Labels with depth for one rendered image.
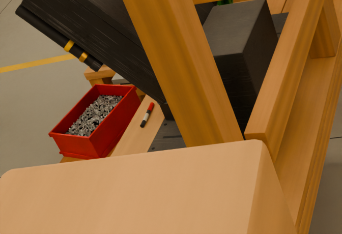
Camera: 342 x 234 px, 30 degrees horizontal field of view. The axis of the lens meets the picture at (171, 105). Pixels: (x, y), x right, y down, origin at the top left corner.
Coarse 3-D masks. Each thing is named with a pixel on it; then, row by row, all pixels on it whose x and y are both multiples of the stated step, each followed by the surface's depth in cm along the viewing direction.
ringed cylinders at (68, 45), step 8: (24, 8) 189; (24, 16) 189; (32, 16) 189; (32, 24) 190; (40, 24) 189; (48, 24) 190; (48, 32) 190; (56, 32) 190; (56, 40) 191; (64, 40) 190; (64, 48) 192; (72, 48) 191; (80, 48) 191; (80, 56) 191; (88, 56) 192; (88, 64) 192; (96, 64) 192
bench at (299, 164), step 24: (288, 0) 268; (336, 0) 254; (312, 72) 220; (336, 72) 222; (312, 96) 209; (336, 96) 220; (288, 120) 203; (312, 120) 199; (288, 144) 194; (312, 144) 190; (288, 168) 185; (312, 168) 185; (288, 192) 177; (312, 192) 185
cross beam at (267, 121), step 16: (304, 0) 179; (320, 0) 188; (288, 16) 174; (304, 16) 172; (288, 32) 168; (304, 32) 171; (288, 48) 161; (304, 48) 170; (272, 64) 158; (288, 64) 156; (304, 64) 169; (272, 80) 152; (288, 80) 155; (272, 96) 147; (288, 96) 154; (256, 112) 144; (272, 112) 143; (288, 112) 153; (256, 128) 139; (272, 128) 142; (272, 144) 141; (272, 160) 142
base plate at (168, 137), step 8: (272, 16) 257; (280, 16) 255; (280, 24) 250; (280, 32) 245; (168, 120) 223; (160, 128) 221; (168, 128) 219; (176, 128) 217; (160, 136) 217; (168, 136) 215; (176, 136) 214; (152, 144) 215; (160, 144) 213; (168, 144) 211; (176, 144) 210; (184, 144) 208
